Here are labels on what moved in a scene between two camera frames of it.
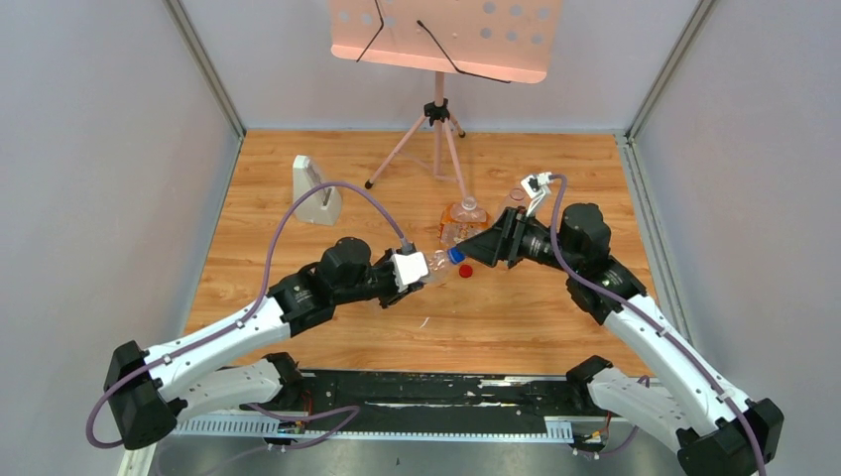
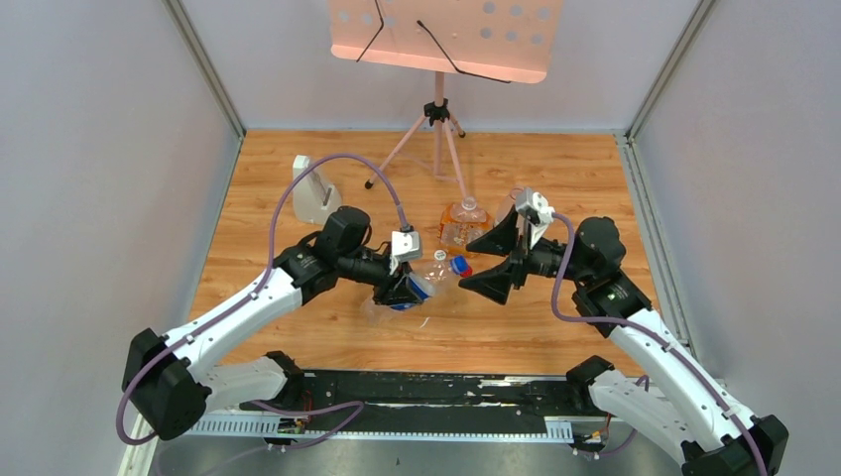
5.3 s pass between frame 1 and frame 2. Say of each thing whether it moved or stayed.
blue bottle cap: moved
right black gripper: moved
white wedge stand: stayed
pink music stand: stayed
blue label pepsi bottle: moved
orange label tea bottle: stayed
